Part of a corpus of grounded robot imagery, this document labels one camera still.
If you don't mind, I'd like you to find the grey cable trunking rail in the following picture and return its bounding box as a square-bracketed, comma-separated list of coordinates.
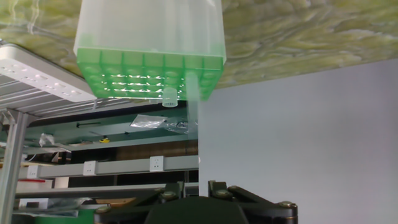
[18, 154, 200, 180]

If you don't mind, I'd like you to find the green marble pattern mat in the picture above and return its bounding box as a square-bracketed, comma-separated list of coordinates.
[0, 0, 398, 91]

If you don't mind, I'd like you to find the green pipette tip holder box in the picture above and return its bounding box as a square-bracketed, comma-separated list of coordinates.
[73, 0, 228, 104]

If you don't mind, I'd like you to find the flat clear plastic bag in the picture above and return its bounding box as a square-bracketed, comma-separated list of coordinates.
[129, 114, 168, 129]

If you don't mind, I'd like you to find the white wall socket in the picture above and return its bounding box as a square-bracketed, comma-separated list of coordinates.
[149, 155, 165, 173]
[82, 160, 98, 177]
[26, 164, 40, 180]

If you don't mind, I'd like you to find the wrinkled clear plastic bag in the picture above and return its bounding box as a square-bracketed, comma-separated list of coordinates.
[165, 120, 198, 135]

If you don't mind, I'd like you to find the white power strip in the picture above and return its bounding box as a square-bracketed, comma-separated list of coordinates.
[0, 43, 98, 103]

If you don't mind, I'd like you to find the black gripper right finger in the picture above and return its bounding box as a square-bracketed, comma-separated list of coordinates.
[208, 180, 299, 224]

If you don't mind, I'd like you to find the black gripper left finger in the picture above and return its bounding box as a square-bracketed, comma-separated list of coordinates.
[93, 182, 185, 224]

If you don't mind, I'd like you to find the white box with red stripe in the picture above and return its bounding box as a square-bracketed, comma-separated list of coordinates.
[16, 178, 54, 191]

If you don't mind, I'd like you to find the thin black tool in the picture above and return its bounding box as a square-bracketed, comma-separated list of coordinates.
[76, 121, 102, 129]

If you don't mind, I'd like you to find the large clear pipette tip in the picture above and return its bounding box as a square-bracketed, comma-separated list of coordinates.
[161, 87, 179, 108]

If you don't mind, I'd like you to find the aluminium table leg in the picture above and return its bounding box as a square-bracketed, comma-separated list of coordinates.
[0, 111, 29, 224]

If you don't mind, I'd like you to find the green workbench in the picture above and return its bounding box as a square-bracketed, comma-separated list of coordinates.
[0, 107, 199, 156]

